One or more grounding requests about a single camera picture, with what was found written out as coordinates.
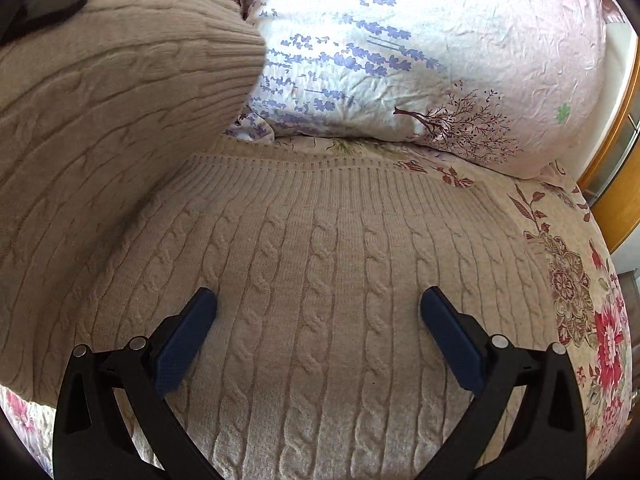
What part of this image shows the floral bedspread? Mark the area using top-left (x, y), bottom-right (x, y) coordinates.
top-left (0, 135), bottom-right (633, 480)

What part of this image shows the beige cable knit sweater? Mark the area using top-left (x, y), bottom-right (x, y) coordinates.
top-left (0, 0), bottom-right (571, 480)

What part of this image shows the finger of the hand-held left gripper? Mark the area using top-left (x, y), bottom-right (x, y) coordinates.
top-left (0, 0), bottom-right (87, 46)

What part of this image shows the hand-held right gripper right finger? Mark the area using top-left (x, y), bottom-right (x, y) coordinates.
top-left (419, 286), bottom-right (586, 480)

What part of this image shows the lavender print pillow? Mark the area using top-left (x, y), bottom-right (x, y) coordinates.
top-left (220, 0), bottom-right (613, 181)

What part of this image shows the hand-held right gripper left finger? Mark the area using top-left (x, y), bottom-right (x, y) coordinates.
top-left (51, 287), bottom-right (223, 480)

